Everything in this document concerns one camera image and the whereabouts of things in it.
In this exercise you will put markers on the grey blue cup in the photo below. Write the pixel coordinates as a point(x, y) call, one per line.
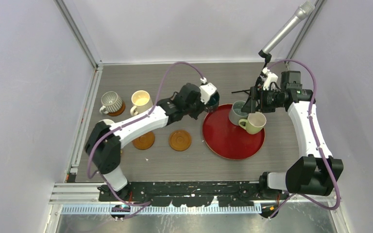
point(236, 114)

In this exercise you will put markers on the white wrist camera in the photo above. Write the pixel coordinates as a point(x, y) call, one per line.
point(207, 90)
point(267, 78)

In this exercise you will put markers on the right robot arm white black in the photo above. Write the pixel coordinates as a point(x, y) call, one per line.
point(311, 173)

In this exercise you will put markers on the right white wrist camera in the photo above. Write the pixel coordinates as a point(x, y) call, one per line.
point(267, 78)

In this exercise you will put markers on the light green cup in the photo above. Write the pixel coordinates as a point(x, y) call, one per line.
point(254, 123)

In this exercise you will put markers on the aluminium front rail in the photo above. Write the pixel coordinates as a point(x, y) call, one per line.
point(82, 193)

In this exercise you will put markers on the large cream mug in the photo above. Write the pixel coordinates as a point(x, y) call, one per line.
point(141, 101)

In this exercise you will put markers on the silver microphone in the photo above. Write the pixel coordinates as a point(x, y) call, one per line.
point(301, 13)

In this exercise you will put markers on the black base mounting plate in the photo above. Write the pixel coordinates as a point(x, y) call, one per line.
point(192, 194)

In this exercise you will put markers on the brown ringed wooden coaster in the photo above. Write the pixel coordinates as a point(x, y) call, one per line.
point(180, 140)
point(144, 142)

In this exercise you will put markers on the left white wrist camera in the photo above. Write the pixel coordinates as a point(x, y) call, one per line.
point(207, 90)

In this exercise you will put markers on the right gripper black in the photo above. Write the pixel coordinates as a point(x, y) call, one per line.
point(251, 106)

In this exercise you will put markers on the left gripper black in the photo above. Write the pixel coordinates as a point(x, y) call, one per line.
point(201, 105)

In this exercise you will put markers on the red round tray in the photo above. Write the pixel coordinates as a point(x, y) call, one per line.
point(228, 140)

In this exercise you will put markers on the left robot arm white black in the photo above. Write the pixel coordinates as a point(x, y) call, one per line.
point(105, 141)

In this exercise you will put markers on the dark teal cup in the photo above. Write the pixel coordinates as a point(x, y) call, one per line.
point(213, 103)

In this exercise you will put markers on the grey striped ribbed cup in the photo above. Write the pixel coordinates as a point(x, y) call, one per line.
point(111, 103)

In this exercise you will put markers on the white cup red outside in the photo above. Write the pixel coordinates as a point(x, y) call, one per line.
point(107, 121)

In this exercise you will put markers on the small dark wooden coaster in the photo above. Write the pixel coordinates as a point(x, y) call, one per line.
point(119, 112)

